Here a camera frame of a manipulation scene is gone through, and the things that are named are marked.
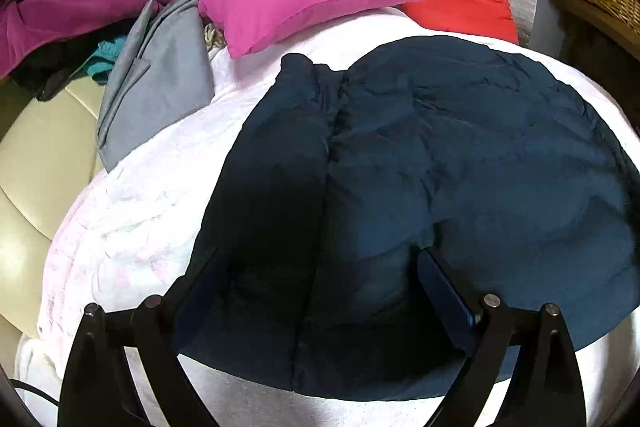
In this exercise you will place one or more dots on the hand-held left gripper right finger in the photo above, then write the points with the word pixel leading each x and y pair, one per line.
pixel 445 292

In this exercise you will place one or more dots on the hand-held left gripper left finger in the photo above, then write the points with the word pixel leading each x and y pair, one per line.
pixel 197 292

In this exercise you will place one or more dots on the navy blue puffer jacket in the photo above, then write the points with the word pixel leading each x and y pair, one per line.
pixel 450 132

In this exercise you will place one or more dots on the white embossed blanket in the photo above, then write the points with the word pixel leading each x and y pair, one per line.
pixel 150 207

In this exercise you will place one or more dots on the cream leather sofa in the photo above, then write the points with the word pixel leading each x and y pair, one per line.
pixel 40 157

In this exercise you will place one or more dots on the grey cloth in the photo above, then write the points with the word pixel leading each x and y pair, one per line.
pixel 160 82

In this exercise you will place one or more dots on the teal cloth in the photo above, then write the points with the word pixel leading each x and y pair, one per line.
pixel 107 57

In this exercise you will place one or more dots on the black cloth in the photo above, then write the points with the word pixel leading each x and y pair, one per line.
pixel 50 62

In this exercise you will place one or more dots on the dark wooden furniture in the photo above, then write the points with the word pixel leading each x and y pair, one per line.
pixel 590 42

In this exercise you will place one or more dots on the magenta cloth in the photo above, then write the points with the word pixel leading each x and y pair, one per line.
pixel 65 7

